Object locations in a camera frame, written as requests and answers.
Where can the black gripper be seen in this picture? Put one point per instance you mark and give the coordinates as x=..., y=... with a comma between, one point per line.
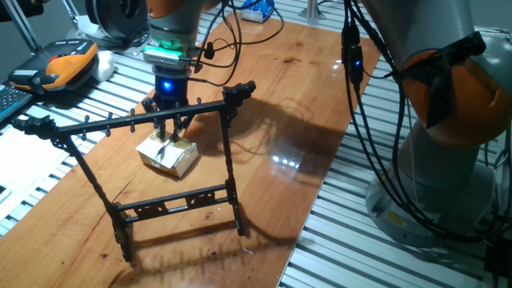
x=170, y=90

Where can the brown calligraphy brush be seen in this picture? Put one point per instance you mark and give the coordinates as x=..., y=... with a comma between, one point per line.
x=164, y=150

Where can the black carved pen rack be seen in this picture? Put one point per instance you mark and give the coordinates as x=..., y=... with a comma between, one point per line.
x=120, y=121

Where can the person hand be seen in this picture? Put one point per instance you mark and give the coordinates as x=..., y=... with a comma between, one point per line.
x=42, y=1

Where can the gold white tissue pack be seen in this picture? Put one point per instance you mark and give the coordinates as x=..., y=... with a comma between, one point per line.
x=184, y=156

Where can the white cloth lump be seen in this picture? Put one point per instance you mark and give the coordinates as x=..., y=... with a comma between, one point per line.
x=105, y=66

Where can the orange black teach pendant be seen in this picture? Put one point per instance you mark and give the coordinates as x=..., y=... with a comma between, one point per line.
x=68, y=66

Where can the black round device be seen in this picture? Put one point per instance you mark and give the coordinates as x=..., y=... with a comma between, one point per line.
x=116, y=18

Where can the wooden board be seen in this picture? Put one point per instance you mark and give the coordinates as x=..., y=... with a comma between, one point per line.
x=280, y=120

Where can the blue tissue pack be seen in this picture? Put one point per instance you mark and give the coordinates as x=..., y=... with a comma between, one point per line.
x=260, y=10

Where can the black keyboard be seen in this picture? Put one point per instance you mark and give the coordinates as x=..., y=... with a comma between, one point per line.
x=10, y=102

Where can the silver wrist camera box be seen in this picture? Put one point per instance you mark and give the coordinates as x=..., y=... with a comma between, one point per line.
x=164, y=58

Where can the aluminium frame bar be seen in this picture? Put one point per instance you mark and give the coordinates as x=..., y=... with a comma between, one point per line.
x=22, y=28

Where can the metal post base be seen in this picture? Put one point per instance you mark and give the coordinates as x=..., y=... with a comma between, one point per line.
x=311, y=10

